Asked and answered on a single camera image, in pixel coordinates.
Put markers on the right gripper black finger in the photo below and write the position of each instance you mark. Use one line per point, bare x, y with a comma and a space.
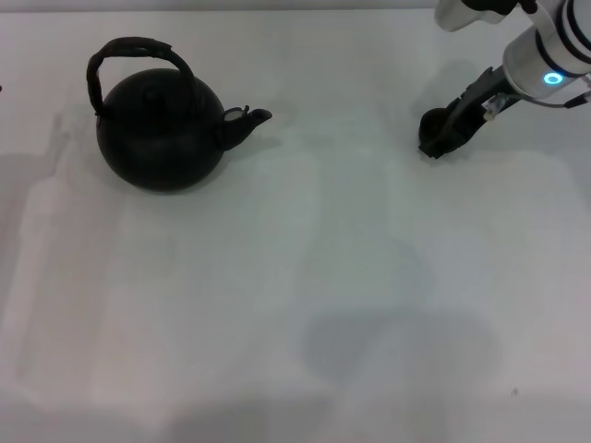
454, 145
450, 120

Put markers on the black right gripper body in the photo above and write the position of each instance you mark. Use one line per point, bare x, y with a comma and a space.
485, 99

